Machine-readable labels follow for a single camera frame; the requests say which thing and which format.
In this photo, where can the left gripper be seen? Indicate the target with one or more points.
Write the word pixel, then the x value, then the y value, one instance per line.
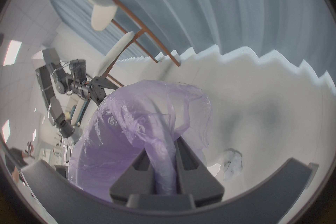
pixel 95 91

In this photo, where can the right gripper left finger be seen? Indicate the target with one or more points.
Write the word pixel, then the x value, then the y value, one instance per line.
pixel 131 183

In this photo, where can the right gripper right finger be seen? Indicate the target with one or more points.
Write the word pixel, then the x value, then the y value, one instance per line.
pixel 202 183

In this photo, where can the purple plastic bag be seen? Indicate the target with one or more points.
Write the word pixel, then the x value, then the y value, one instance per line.
pixel 126 123

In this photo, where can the white trash bin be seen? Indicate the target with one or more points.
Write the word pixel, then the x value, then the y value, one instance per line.
pixel 76 162

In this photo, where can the crumpled white paper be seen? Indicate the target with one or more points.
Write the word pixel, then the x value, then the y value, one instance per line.
pixel 231 165

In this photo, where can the white wooden chair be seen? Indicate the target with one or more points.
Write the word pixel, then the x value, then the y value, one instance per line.
pixel 101 15

